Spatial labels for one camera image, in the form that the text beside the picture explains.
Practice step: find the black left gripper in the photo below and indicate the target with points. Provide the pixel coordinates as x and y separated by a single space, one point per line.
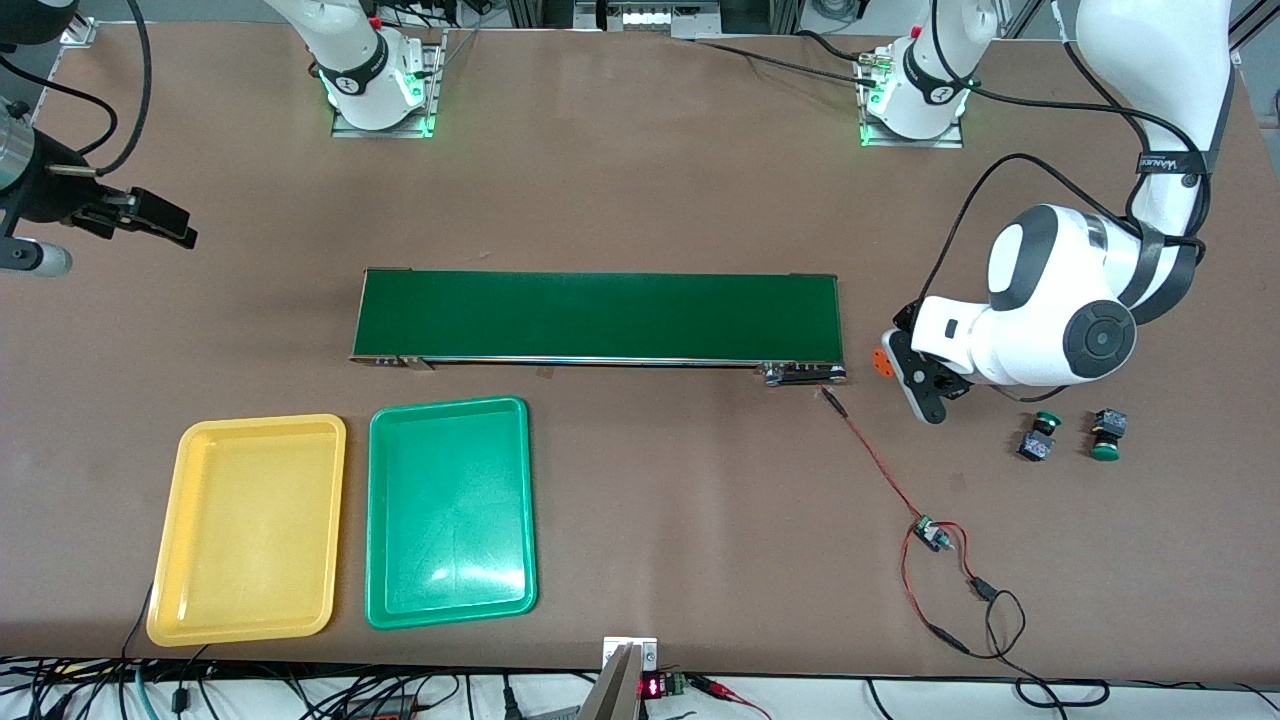
904 316

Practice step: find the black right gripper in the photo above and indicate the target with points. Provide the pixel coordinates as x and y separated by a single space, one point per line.
45 190

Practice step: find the orange cylinder with white print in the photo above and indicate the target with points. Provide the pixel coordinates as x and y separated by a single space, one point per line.
880 362

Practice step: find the green push button switch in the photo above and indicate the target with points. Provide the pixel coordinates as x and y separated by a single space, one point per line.
1106 450
1036 445

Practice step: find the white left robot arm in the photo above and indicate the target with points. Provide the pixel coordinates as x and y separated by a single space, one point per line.
1050 330

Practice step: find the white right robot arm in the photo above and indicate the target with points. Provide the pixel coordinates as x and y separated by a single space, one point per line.
350 60

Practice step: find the small speed controller board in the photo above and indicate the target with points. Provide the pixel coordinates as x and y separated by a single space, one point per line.
930 533

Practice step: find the red black power lead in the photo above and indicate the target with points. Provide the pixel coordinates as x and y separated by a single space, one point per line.
983 589

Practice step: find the yellow plastic tray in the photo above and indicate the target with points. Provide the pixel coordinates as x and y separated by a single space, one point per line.
250 530

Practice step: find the green conveyor belt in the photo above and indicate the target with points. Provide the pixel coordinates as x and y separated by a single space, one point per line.
500 320

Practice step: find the red clip lead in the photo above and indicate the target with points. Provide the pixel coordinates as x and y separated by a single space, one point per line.
715 687

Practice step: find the green plastic tray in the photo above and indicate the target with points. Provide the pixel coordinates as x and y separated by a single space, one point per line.
450 510

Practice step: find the red digit display module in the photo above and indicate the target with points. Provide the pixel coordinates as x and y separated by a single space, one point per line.
652 687

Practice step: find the aluminium frame profile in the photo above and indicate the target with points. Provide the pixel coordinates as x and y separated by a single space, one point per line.
80 32
1255 25

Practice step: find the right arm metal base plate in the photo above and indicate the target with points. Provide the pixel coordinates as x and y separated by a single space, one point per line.
385 132

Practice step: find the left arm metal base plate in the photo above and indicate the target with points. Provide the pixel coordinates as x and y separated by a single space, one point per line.
915 143

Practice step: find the grey metal camera bracket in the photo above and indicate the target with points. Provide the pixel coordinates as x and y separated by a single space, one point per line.
615 690

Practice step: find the aluminium frame with light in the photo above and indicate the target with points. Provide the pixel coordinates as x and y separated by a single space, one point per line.
645 18

